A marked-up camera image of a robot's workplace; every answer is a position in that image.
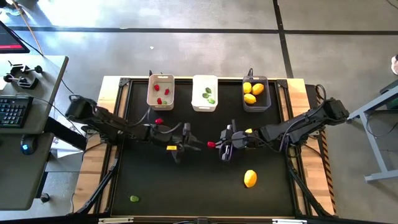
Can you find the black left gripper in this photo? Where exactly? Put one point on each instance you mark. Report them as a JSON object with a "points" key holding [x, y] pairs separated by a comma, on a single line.
{"points": [[164, 137]]}

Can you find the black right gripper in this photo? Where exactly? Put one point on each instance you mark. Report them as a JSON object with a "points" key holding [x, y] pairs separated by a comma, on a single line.
{"points": [[239, 140]]}

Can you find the small red pepper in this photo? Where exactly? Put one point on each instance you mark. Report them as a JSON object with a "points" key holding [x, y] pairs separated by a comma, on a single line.
{"points": [[167, 91], [211, 144], [159, 100], [159, 121]]}

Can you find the yellow lemon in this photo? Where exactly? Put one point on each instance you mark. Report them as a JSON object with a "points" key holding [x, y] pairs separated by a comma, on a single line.
{"points": [[257, 89], [250, 98], [247, 87], [250, 178], [248, 131]]}

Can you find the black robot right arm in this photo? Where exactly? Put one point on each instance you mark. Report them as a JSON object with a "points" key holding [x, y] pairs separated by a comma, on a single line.
{"points": [[295, 127]]}

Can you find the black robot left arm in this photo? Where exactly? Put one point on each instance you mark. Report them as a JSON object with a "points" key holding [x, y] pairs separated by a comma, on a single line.
{"points": [[105, 123]]}

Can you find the translucent grey plastic basket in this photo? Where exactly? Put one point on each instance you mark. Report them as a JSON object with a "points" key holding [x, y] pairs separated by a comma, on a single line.
{"points": [[264, 102]]}

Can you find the white plastic basket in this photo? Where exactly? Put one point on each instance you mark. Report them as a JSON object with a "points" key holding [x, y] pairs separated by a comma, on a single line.
{"points": [[152, 93], [202, 84]]}

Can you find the yellow black hazard tape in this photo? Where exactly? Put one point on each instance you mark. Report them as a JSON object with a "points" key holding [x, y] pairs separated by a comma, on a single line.
{"points": [[326, 174]]}

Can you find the white paper sheets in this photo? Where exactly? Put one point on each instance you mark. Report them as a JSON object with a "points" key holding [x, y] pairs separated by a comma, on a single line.
{"points": [[65, 155]]}

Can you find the grey metal stand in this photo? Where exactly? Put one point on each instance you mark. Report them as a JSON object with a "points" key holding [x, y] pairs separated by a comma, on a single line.
{"points": [[374, 146]]}

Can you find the black caster wheel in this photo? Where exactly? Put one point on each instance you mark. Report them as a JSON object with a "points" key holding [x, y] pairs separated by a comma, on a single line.
{"points": [[45, 198]]}

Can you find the grey desk top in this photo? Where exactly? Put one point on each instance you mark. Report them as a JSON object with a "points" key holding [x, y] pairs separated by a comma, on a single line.
{"points": [[18, 180], [46, 81]]}

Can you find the black computer mouse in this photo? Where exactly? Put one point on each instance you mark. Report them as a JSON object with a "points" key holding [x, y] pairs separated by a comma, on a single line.
{"points": [[28, 144]]}

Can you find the black desk clamp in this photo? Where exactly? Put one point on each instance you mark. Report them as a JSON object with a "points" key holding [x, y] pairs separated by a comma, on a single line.
{"points": [[26, 82], [18, 67]]}

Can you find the black keyboard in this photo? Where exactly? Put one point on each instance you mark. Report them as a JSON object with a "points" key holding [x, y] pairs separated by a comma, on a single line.
{"points": [[14, 112]]}

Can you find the person's foot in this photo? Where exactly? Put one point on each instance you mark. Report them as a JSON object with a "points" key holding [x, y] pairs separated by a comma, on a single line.
{"points": [[395, 63]]}

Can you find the thin yellow pole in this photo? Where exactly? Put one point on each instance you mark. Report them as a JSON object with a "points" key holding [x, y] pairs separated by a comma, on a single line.
{"points": [[24, 21]]}

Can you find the person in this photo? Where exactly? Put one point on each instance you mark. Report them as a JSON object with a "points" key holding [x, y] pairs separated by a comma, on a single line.
{"points": [[12, 12]]}

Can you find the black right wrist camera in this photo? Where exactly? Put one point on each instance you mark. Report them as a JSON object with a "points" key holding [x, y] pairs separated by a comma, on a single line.
{"points": [[225, 133]]}

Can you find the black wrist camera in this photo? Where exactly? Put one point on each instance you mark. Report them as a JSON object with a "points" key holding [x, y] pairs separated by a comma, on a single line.
{"points": [[225, 133], [186, 128]]}

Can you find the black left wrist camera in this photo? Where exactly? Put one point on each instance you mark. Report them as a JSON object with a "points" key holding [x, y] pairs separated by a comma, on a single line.
{"points": [[186, 128]]}

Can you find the black aluminium table frame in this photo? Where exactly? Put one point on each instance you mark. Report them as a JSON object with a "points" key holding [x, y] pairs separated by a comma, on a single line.
{"points": [[123, 81]]}

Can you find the silver metal bracket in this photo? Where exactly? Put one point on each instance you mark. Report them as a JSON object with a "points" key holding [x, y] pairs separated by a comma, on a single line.
{"points": [[289, 221], [115, 220]]}

